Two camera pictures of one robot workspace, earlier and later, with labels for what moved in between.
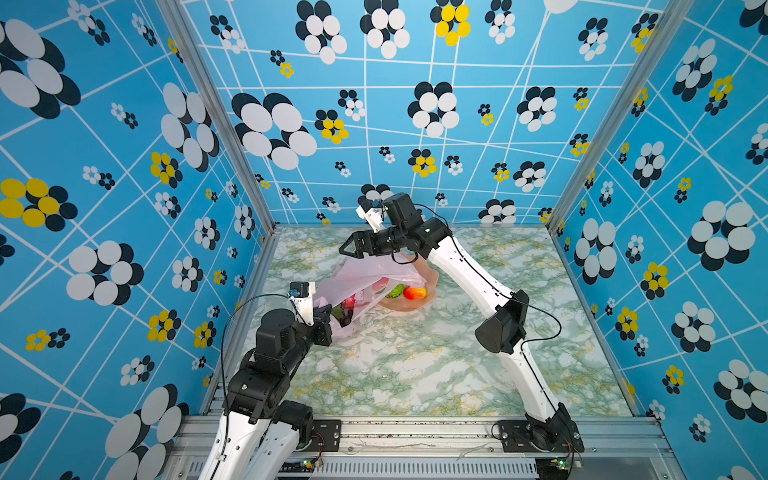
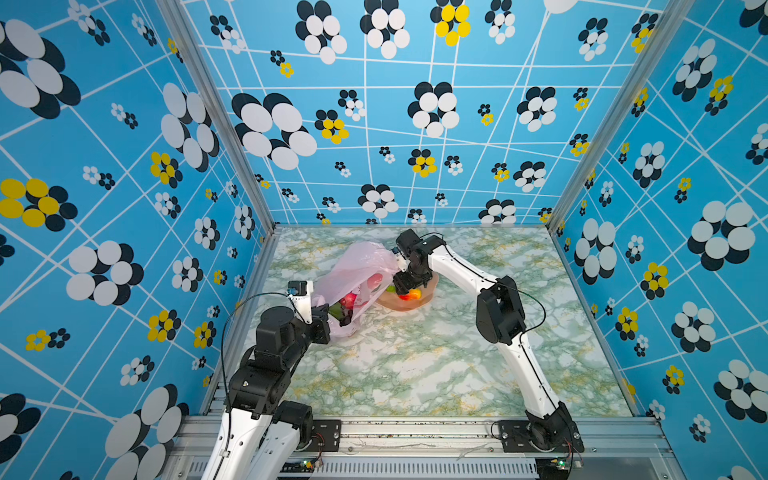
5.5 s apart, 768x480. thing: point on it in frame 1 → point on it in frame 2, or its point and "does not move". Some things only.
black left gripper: (320, 317) does not move
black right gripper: (360, 240) → (403, 285)
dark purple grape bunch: (347, 316) does not move
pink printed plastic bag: (367, 279) does not move
